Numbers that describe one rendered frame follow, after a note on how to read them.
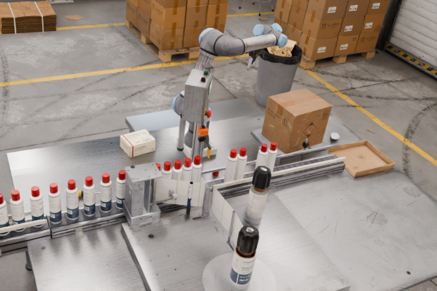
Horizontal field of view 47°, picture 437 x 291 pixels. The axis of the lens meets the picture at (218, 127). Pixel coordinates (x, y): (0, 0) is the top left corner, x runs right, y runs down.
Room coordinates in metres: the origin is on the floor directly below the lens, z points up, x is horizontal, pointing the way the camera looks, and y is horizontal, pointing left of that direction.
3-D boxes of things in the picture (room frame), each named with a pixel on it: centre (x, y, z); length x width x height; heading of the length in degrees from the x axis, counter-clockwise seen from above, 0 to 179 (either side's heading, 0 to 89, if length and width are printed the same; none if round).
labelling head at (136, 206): (1.73, 0.30, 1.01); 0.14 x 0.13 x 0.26; 120
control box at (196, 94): (2.04, 0.12, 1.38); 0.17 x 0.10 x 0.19; 175
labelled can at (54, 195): (1.62, 0.66, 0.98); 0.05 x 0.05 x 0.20
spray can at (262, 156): (2.16, -0.25, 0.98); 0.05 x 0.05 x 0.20
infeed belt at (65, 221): (2.02, -0.02, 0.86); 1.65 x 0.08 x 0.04; 120
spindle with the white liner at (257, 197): (1.82, -0.23, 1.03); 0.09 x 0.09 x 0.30
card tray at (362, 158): (2.53, -0.88, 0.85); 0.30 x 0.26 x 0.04; 120
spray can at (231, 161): (2.07, -0.09, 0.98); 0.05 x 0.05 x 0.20
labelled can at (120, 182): (1.77, 0.40, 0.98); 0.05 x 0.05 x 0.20
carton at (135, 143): (2.33, 0.44, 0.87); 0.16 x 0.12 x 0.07; 130
